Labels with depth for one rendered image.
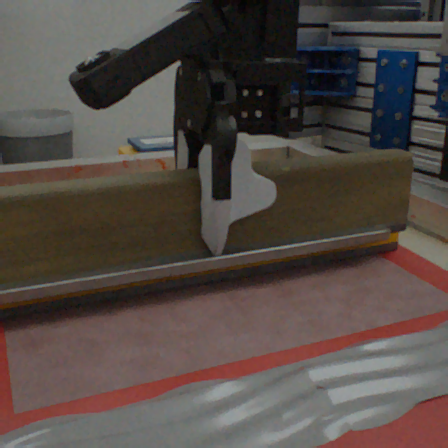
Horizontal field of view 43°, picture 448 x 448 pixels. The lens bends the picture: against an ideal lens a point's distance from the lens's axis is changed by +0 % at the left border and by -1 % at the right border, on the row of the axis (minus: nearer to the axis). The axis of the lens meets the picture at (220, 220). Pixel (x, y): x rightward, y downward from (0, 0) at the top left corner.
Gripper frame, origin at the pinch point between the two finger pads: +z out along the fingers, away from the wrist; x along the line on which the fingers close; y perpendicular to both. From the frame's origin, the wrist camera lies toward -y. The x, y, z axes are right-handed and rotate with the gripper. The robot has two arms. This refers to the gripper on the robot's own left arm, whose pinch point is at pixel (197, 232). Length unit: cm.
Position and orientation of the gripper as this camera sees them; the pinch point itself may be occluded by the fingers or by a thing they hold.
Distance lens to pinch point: 46.8
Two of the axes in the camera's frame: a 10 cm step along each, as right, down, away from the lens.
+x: -3.9, -3.0, 8.7
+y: 9.2, -1.0, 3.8
